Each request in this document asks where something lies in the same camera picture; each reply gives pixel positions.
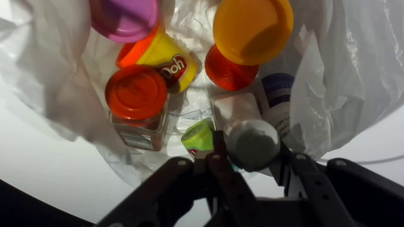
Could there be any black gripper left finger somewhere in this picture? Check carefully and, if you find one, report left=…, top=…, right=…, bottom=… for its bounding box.
left=96, top=130, right=271, bottom=227

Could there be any square white bottle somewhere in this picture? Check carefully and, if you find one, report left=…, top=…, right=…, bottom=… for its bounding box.
left=209, top=91, right=283, bottom=173

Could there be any yellow tub with pink lid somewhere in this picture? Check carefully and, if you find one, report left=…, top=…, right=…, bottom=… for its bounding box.
left=89, top=0, right=163, bottom=44

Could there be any teal play dough tub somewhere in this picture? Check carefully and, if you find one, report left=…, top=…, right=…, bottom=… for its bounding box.
left=181, top=117, right=218, bottom=159

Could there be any spice jar with red lid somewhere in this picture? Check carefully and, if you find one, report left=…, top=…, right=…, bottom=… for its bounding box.
left=104, top=64, right=171, bottom=153

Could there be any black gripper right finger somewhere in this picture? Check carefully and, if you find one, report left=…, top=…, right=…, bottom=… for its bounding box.
left=269, top=144, right=404, bottom=227

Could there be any white plastic bag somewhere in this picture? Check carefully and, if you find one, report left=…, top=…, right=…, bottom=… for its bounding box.
left=0, top=0, right=404, bottom=188

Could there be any orange play dough tub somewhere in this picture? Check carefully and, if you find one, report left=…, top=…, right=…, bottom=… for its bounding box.
left=213, top=0, right=296, bottom=67

